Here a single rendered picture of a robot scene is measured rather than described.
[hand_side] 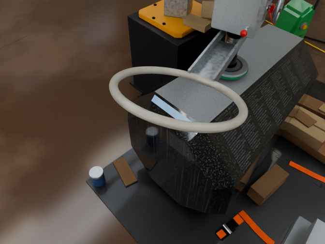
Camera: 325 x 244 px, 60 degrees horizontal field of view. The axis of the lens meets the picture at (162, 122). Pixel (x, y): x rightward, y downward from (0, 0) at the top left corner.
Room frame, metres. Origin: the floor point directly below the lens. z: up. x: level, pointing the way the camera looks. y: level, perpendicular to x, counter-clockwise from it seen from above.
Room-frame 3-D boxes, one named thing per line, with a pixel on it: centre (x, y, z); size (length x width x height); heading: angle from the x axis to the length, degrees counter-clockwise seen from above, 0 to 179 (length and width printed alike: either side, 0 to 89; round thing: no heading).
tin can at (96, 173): (1.07, 0.48, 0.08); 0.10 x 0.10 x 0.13
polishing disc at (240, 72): (1.31, -0.38, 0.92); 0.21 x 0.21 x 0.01
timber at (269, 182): (1.01, -0.77, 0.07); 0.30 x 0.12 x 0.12; 129
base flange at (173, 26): (2.19, -0.13, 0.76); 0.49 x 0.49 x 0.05; 43
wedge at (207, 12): (2.18, -0.37, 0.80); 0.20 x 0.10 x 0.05; 173
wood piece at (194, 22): (1.97, -0.26, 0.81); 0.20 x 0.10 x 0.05; 51
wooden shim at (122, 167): (1.16, 0.29, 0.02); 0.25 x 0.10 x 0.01; 30
